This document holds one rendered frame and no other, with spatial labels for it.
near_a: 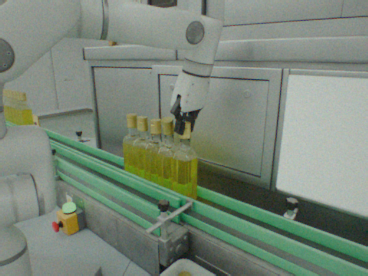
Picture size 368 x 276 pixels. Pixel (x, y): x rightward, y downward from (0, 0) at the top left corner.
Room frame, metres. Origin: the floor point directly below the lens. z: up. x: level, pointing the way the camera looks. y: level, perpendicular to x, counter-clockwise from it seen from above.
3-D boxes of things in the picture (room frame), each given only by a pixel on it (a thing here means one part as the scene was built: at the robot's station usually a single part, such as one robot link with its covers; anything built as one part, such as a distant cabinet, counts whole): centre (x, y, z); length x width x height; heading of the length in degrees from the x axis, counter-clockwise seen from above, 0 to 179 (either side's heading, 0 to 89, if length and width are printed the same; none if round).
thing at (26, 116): (1.48, 0.92, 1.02); 0.06 x 0.06 x 0.28; 50
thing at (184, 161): (0.71, 0.00, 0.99); 0.06 x 0.06 x 0.21; 50
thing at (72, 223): (0.80, 0.41, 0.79); 0.07 x 0.07 x 0.07; 50
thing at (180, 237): (0.59, 0.02, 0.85); 0.09 x 0.04 x 0.07; 140
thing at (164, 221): (0.58, 0.03, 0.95); 0.17 x 0.03 x 0.12; 140
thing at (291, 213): (0.58, -0.28, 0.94); 0.07 x 0.04 x 0.13; 140
